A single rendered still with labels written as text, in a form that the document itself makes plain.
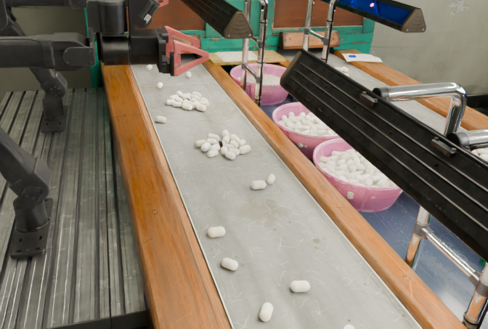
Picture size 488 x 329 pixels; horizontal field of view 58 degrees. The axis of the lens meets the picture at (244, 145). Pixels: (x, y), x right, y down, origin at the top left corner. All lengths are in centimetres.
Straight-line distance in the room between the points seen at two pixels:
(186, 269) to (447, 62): 322
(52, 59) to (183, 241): 42
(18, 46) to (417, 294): 83
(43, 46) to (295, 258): 62
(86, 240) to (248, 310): 43
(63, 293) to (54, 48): 46
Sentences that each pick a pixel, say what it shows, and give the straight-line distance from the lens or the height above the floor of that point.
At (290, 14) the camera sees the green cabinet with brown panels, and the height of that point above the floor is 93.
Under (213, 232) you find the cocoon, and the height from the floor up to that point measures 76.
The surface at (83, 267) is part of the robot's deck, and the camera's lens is 99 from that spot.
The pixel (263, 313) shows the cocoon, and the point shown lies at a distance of 76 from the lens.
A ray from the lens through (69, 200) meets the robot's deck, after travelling 119.
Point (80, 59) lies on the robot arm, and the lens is 90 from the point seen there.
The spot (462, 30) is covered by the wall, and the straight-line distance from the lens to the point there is 378.
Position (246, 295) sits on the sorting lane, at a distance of 81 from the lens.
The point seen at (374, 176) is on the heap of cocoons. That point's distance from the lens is 120.
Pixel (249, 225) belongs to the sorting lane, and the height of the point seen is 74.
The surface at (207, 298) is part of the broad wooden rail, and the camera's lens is 77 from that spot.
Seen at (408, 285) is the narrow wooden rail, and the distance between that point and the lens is 86.
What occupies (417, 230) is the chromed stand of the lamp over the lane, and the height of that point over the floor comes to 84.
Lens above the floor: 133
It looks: 28 degrees down
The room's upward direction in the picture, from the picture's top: 4 degrees clockwise
